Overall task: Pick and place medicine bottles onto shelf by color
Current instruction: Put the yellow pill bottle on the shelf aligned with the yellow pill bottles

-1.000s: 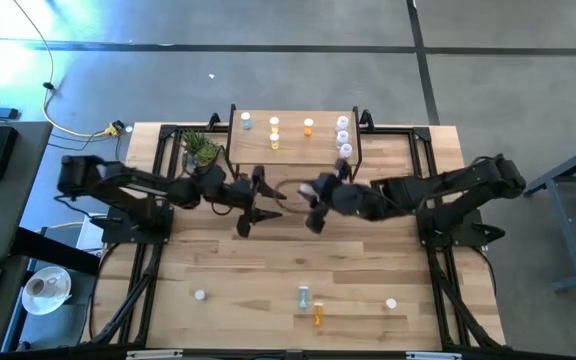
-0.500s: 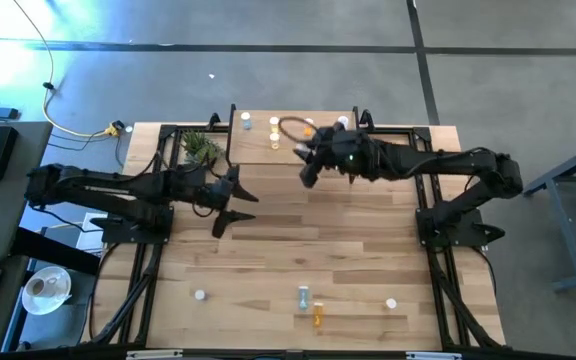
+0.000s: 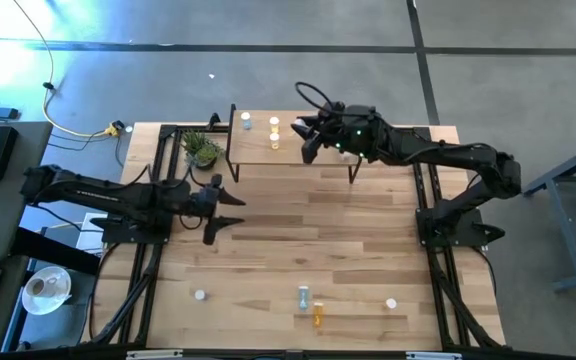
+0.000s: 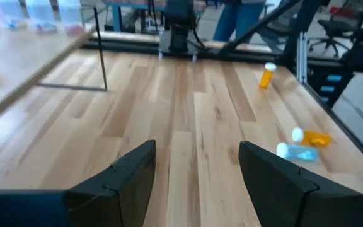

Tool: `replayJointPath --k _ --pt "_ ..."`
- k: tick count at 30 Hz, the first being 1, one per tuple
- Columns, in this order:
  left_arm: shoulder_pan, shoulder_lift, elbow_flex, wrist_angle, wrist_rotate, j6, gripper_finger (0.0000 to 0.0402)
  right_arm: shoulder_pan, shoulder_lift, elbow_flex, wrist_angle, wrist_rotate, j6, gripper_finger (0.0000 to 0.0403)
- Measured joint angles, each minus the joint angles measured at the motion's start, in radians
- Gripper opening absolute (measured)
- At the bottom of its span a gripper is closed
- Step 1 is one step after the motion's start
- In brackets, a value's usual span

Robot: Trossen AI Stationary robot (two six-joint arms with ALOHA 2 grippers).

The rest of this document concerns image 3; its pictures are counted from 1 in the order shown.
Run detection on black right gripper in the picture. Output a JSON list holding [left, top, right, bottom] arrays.
[[291, 101, 385, 166]]

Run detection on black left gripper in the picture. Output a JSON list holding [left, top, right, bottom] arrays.
[[187, 173, 247, 247]]

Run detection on wooden shelf black metal legs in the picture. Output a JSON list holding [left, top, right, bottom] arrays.
[[225, 103, 364, 185]]

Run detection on green potted plant black pot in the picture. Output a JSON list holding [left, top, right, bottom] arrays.
[[181, 128, 225, 171]]

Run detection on white paper sheet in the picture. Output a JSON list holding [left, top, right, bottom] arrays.
[[76, 212, 112, 254]]

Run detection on white coffee cup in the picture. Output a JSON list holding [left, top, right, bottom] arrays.
[[26, 276, 48, 299]]

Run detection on blue-grey metal table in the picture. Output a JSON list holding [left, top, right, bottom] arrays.
[[522, 137, 576, 294]]

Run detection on yellow power cable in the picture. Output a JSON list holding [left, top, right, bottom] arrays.
[[11, 0, 122, 140]]

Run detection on silver metal bracket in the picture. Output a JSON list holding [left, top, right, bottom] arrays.
[[126, 349, 184, 360], [406, 351, 463, 360]]

